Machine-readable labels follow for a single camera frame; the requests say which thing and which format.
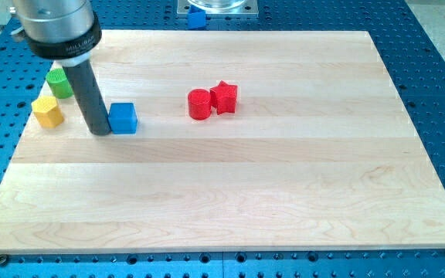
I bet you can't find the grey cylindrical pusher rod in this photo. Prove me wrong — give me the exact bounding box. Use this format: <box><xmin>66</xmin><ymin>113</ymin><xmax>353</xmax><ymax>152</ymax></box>
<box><xmin>63</xmin><ymin>59</ymin><xmax>111</xmax><ymax>136</ymax></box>

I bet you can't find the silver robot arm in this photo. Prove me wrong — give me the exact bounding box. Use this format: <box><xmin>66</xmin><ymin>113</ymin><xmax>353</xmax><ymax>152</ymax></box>
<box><xmin>12</xmin><ymin>0</ymin><xmax>111</xmax><ymax>136</ymax></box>

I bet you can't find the green cylinder block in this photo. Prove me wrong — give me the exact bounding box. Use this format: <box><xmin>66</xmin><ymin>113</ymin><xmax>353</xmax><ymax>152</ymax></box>
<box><xmin>46</xmin><ymin>68</ymin><xmax>73</xmax><ymax>99</ymax></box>

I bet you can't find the yellow hexagon block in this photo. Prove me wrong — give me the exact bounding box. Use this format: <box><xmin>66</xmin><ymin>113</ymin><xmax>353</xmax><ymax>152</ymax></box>
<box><xmin>31</xmin><ymin>96</ymin><xmax>64</xmax><ymax>128</ymax></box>

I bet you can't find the blue cube block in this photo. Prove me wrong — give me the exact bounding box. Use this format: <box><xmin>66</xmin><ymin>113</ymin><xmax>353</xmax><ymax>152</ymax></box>
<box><xmin>108</xmin><ymin>103</ymin><xmax>138</xmax><ymax>134</ymax></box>

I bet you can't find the red cylinder block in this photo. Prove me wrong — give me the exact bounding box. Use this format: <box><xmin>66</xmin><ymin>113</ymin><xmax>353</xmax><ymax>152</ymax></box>
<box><xmin>187</xmin><ymin>89</ymin><xmax>212</xmax><ymax>120</ymax></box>

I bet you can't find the blue triangle block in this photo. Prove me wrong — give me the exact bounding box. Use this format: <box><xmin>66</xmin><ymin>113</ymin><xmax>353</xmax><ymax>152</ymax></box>
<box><xmin>187</xmin><ymin>5</ymin><xmax>206</xmax><ymax>29</ymax></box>

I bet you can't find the red star block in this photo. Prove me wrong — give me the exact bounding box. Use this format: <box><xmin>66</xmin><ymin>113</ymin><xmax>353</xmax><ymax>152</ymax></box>
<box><xmin>209</xmin><ymin>80</ymin><xmax>238</xmax><ymax>115</ymax></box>

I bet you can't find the light wooden board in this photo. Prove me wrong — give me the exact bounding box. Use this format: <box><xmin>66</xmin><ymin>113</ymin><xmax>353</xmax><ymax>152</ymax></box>
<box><xmin>0</xmin><ymin>30</ymin><xmax>445</xmax><ymax>254</ymax></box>

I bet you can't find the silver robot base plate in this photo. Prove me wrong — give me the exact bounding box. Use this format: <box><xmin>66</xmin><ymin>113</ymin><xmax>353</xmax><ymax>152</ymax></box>
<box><xmin>175</xmin><ymin>0</ymin><xmax>259</xmax><ymax>18</ymax></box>

